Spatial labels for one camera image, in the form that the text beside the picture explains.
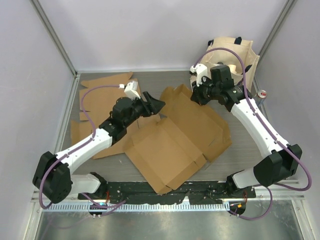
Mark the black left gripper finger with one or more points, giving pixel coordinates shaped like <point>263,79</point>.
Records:
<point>147,102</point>
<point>155,105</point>

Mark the beige canvas tote bag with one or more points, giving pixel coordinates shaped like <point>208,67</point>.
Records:
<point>235,51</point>

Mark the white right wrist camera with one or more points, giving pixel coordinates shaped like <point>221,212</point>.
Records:
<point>197,73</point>

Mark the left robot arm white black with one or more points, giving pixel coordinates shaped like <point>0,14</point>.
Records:
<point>54,175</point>

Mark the slotted aluminium cable duct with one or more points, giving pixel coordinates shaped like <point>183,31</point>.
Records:
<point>185,206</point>

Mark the brown cardboard box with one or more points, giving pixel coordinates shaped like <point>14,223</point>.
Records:
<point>167,152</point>

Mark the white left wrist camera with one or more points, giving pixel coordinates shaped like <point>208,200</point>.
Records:
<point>130,90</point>

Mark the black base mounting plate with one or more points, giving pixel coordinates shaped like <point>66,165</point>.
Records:
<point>197,192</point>

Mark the beige paper roll in bag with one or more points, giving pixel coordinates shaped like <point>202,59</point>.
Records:
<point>233,69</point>

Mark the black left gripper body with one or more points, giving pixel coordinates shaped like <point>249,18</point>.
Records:
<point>139,109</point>

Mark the spare flat cardboard sheet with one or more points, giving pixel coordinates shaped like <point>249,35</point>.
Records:
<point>98,104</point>

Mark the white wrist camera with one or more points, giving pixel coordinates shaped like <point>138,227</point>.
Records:
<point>197,73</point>
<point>130,90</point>

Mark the silver blue energy drink can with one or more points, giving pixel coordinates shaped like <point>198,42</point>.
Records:
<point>260,97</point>

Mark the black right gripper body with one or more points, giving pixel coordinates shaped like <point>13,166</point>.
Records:
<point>205,92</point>

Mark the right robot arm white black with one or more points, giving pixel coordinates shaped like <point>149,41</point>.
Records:
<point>277,162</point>

